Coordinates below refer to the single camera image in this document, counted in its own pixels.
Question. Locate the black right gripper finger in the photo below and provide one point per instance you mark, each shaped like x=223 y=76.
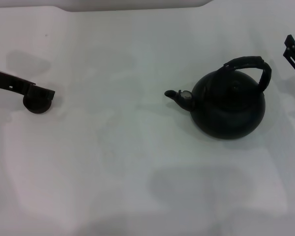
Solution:
x=293 y=55

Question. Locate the black round kettle teapot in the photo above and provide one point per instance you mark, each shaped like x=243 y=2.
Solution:
x=226 y=110

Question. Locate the dark brown teacup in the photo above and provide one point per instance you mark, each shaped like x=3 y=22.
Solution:
x=37 y=107

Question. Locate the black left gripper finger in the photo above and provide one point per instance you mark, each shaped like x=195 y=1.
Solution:
x=39 y=93

